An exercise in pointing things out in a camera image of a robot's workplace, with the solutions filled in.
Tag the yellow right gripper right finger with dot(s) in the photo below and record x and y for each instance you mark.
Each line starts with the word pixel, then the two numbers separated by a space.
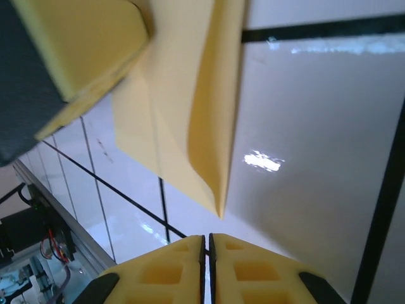
pixel 256 275

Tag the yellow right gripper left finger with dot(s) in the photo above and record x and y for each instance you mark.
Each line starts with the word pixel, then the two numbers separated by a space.
pixel 158 275

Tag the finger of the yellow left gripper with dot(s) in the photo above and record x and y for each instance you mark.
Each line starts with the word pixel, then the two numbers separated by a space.
pixel 88 41

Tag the yellow cloth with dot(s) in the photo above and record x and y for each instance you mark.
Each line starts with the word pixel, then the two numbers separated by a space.
pixel 177 111

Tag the long aluminium base rail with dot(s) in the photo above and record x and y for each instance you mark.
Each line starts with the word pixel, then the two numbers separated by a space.
pixel 68 220

